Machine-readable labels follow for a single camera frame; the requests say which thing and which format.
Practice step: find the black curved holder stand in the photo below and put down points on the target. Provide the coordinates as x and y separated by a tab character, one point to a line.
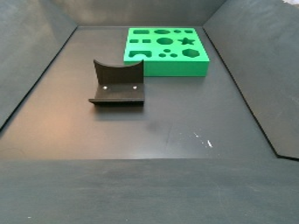
121	84

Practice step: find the green shape-sorter block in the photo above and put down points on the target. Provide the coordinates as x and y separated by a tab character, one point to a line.
171	51

